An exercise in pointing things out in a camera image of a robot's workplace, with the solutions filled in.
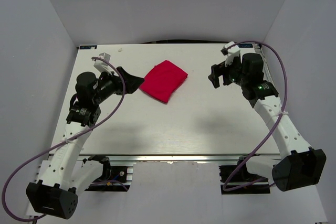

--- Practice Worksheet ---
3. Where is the left blue corner label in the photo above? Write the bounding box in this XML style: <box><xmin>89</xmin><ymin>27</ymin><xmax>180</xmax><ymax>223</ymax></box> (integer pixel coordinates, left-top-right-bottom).
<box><xmin>79</xmin><ymin>45</ymin><xmax>97</xmax><ymax>50</ymax></box>

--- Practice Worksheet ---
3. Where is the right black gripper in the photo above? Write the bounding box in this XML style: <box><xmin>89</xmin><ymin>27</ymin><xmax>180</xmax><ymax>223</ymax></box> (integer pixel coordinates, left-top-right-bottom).
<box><xmin>208</xmin><ymin>55</ymin><xmax>248</xmax><ymax>89</ymax></box>

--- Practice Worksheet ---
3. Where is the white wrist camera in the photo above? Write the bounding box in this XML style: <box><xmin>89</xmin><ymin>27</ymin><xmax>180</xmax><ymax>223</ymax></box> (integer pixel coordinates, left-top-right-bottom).
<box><xmin>93</xmin><ymin>52</ymin><xmax>114</xmax><ymax>75</ymax></box>
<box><xmin>221</xmin><ymin>41</ymin><xmax>240</xmax><ymax>67</ymax></box>

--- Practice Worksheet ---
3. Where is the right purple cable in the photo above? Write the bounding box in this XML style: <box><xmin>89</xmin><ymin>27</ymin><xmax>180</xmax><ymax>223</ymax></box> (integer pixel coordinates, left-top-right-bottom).
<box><xmin>222</xmin><ymin>41</ymin><xmax>288</xmax><ymax>192</ymax></box>

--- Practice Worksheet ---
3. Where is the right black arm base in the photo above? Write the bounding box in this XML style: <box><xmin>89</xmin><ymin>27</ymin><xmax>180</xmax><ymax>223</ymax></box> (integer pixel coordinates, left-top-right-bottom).
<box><xmin>219</xmin><ymin>165</ymin><xmax>270</xmax><ymax>195</ymax></box>

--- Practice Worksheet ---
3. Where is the red t-shirt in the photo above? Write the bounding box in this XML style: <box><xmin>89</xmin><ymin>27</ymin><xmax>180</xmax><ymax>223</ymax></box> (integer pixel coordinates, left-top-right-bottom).
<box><xmin>140</xmin><ymin>60</ymin><xmax>188</xmax><ymax>104</ymax></box>

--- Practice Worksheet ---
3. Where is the aluminium front table rail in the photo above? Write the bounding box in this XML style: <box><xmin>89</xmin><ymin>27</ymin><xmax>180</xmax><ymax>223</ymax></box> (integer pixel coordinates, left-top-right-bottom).
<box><xmin>39</xmin><ymin>153</ymin><xmax>281</xmax><ymax>168</ymax></box>

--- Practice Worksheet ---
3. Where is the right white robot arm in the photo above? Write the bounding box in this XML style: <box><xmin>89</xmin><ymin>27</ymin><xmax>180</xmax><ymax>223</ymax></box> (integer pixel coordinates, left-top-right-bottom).
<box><xmin>208</xmin><ymin>53</ymin><xmax>327</xmax><ymax>191</ymax></box>

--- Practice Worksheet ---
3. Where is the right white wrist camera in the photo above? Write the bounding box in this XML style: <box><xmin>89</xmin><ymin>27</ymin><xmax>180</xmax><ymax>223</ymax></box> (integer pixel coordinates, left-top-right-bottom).
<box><xmin>221</xmin><ymin>41</ymin><xmax>240</xmax><ymax>67</ymax></box>

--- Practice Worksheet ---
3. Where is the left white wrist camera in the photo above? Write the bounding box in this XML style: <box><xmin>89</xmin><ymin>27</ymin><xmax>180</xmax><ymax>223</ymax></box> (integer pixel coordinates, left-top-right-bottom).
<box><xmin>93</xmin><ymin>52</ymin><xmax>114</xmax><ymax>75</ymax></box>

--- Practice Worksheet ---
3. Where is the right blue corner label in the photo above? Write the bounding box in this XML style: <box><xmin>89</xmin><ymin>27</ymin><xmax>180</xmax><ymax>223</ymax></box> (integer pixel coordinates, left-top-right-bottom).
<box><xmin>238</xmin><ymin>43</ymin><xmax>253</xmax><ymax>48</ymax></box>

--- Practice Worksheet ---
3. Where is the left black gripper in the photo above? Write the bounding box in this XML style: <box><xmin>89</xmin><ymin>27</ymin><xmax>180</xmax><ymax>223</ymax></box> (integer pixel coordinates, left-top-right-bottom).
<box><xmin>92</xmin><ymin>67</ymin><xmax>144</xmax><ymax>105</ymax></box>

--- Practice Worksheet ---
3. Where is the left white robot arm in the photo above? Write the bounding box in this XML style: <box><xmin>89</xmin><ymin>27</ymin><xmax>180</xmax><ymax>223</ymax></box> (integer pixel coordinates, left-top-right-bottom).
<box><xmin>26</xmin><ymin>67</ymin><xmax>144</xmax><ymax>219</ymax></box>

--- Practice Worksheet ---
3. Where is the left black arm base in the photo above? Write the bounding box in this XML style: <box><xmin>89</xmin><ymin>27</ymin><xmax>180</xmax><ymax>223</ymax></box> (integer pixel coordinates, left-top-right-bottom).
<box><xmin>81</xmin><ymin>155</ymin><xmax>133</xmax><ymax>191</ymax></box>

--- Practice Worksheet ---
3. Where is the blue corner label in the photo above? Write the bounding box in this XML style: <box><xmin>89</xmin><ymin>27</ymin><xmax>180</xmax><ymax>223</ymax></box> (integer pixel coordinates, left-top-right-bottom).
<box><xmin>238</xmin><ymin>43</ymin><xmax>253</xmax><ymax>48</ymax></box>
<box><xmin>79</xmin><ymin>45</ymin><xmax>97</xmax><ymax>50</ymax></box>

